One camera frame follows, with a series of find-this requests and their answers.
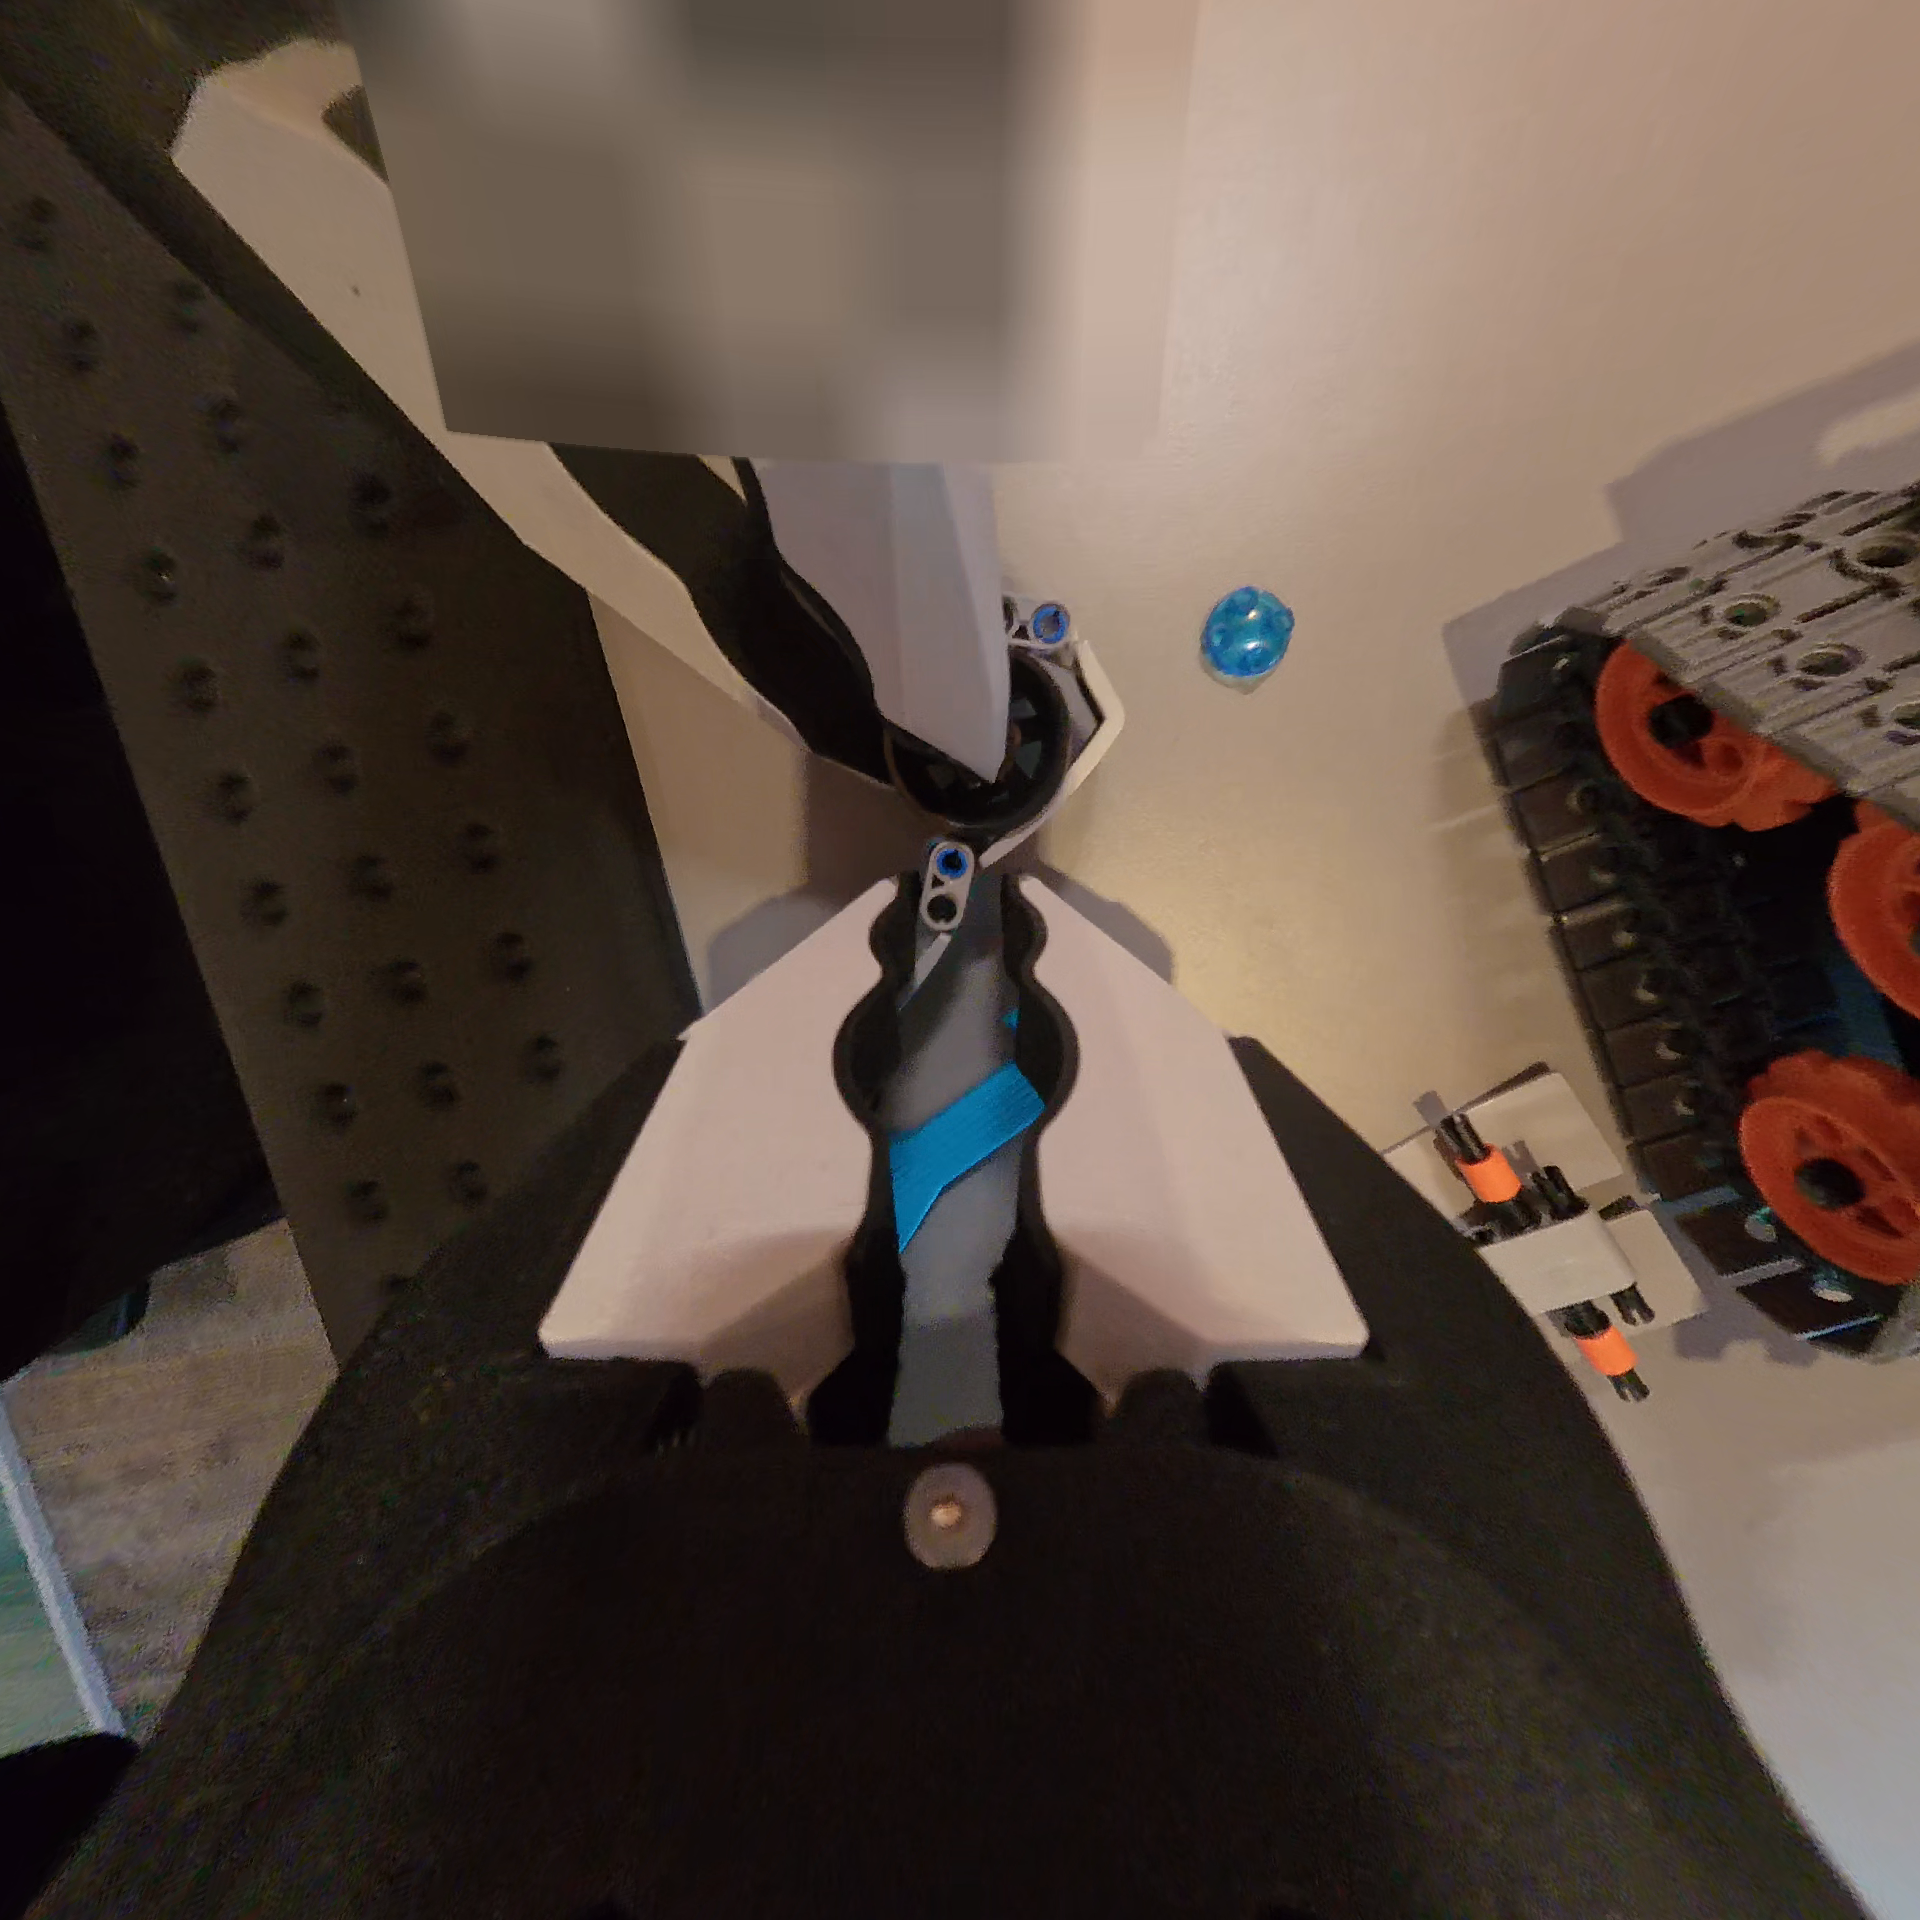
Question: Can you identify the blue plastic separator tool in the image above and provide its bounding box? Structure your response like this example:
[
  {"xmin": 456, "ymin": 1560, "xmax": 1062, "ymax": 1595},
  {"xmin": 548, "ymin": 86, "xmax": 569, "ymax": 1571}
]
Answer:
[{"xmin": 880, "ymin": 1062, "xmax": 1049, "ymax": 1252}]

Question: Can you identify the small grey orange connector assembly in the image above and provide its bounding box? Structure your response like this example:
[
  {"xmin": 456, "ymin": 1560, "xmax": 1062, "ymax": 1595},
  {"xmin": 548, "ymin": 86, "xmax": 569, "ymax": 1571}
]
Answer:
[{"xmin": 1385, "ymin": 1062, "xmax": 1699, "ymax": 1403}]

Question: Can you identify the black perforated board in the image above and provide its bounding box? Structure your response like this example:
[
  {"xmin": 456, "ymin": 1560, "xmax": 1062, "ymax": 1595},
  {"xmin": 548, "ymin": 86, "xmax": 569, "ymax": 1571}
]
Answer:
[{"xmin": 0, "ymin": 93, "xmax": 711, "ymax": 1356}]

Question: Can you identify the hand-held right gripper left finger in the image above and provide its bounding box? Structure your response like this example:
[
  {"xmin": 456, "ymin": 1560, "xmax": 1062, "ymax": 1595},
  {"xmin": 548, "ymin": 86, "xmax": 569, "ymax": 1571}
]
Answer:
[{"xmin": 537, "ymin": 880, "xmax": 912, "ymax": 1377}]

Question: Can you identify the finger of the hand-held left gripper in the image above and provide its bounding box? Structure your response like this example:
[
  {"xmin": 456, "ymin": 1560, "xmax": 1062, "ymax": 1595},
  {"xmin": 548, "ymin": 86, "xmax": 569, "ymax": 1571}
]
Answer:
[
  {"xmin": 750, "ymin": 463, "xmax": 1015, "ymax": 772},
  {"xmin": 172, "ymin": 59, "xmax": 905, "ymax": 798}
]

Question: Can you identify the blue round stud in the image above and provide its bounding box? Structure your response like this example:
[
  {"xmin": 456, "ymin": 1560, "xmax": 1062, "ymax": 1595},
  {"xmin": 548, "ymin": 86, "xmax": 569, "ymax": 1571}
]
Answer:
[{"xmin": 1199, "ymin": 583, "xmax": 1304, "ymax": 689}]

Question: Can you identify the grey orange tracked toy robot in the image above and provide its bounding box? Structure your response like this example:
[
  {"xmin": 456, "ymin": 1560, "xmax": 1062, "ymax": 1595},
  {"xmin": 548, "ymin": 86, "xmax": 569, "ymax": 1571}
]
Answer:
[{"xmin": 1482, "ymin": 490, "xmax": 1920, "ymax": 1356}]

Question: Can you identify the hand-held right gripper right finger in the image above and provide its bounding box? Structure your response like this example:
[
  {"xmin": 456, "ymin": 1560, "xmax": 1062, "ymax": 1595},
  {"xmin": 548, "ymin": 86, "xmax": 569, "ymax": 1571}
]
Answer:
[{"xmin": 1009, "ymin": 868, "xmax": 1377, "ymax": 1387}]

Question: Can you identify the grey curved panel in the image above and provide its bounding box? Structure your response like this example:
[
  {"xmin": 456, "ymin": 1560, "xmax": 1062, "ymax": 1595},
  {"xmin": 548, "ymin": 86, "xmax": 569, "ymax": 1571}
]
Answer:
[{"xmin": 898, "ymin": 591, "xmax": 1136, "ymax": 939}]

